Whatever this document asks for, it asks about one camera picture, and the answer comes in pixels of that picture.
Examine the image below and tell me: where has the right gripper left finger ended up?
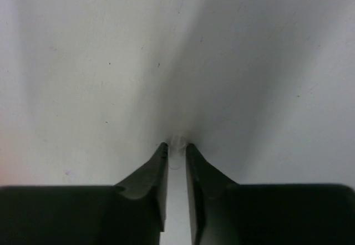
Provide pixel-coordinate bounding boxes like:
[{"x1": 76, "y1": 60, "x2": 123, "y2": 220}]
[{"x1": 1, "y1": 143, "x2": 168, "y2": 244}]

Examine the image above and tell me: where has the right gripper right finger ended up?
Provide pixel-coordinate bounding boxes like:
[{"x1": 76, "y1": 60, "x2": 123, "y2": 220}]
[{"x1": 186, "y1": 144, "x2": 354, "y2": 244}]

